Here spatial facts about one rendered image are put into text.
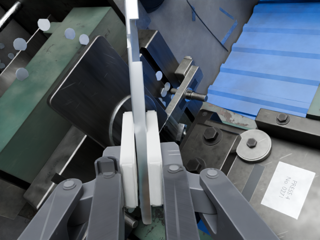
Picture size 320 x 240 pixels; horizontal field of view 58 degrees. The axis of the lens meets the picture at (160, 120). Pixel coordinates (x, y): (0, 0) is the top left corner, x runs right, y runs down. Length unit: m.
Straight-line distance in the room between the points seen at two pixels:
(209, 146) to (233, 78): 1.76
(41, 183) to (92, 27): 0.33
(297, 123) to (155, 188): 0.33
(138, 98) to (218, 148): 0.31
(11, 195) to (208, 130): 0.39
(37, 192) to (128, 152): 0.46
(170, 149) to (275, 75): 1.96
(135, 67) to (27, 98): 0.47
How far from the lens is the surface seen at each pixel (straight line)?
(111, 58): 0.50
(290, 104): 1.95
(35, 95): 0.62
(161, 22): 1.75
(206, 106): 0.95
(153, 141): 0.17
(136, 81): 0.17
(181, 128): 0.67
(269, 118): 0.47
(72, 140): 0.61
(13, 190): 0.63
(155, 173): 0.15
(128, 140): 0.17
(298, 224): 0.44
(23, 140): 0.60
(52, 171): 0.61
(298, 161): 0.47
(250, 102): 2.05
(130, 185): 0.16
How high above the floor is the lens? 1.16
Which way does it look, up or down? 39 degrees down
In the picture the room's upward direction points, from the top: 108 degrees clockwise
